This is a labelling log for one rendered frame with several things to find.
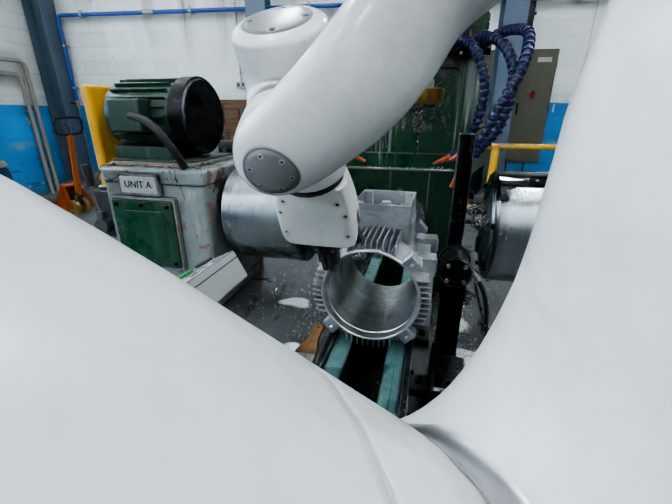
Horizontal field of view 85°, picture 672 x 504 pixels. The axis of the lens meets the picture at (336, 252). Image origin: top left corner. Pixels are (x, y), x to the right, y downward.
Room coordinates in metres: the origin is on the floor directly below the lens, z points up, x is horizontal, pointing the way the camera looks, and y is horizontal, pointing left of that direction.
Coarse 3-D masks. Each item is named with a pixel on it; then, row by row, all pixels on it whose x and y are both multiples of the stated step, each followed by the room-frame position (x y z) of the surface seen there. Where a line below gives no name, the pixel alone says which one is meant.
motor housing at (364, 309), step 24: (384, 240) 0.52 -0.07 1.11; (336, 264) 0.60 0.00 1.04; (336, 288) 0.59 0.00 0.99; (360, 288) 0.67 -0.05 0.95; (384, 288) 0.70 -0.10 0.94; (408, 288) 0.65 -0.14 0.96; (336, 312) 0.55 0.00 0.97; (360, 312) 0.59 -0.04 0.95; (384, 312) 0.59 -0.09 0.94; (408, 312) 0.54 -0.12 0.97; (360, 336) 0.52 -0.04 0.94; (384, 336) 0.51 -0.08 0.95
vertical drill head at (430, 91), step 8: (432, 80) 0.88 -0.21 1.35; (432, 88) 0.84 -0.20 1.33; (440, 88) 0.86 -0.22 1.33; (424, 96) 0.83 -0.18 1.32; (432, 96) 0.84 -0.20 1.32; (440, 96) 0.86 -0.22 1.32; (416, 104) 0.83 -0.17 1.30; (424, 104) 0.83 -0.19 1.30; (432, 104) 0.85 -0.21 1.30; (440, 104) 0.87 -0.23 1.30; (416, 112) 0.85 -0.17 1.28; (424, 112) 0.85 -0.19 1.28; (416, 120) 0.85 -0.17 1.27; (424, 120) 0.95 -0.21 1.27; (416, 128) 0.85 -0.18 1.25; (416, 136) 0.85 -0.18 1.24; (416, 144) 0.85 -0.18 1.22
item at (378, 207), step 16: (368, 192) 0.70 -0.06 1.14; (384, 192) 0.71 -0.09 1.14; (400, 192) 0.70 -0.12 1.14; (416, 192) 0.69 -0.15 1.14; (368, 208) 0.60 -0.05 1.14; (384, 208) 0.59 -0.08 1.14; (400, 208) 0.59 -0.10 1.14; (368, 224) 0.60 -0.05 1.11; (384, 224) 0.59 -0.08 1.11; (400, 224) 0.59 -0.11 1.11
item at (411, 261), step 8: (416, 224) 0.67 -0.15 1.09; (424, 224) 0.69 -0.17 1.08; (424, 232) 0.67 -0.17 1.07; (408, 256) 0.51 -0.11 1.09; (416, 256) 0.51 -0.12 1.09; (408, 264) 0.50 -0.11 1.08; (416, 264) 0.50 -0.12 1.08; (328, 320) 0.54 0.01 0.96; (328, 328) 0.54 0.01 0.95; (336, 328) 0.53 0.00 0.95; (408, 328) 0.50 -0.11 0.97; (400, 336) 0.50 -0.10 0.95; (408, 336) 0.50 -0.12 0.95
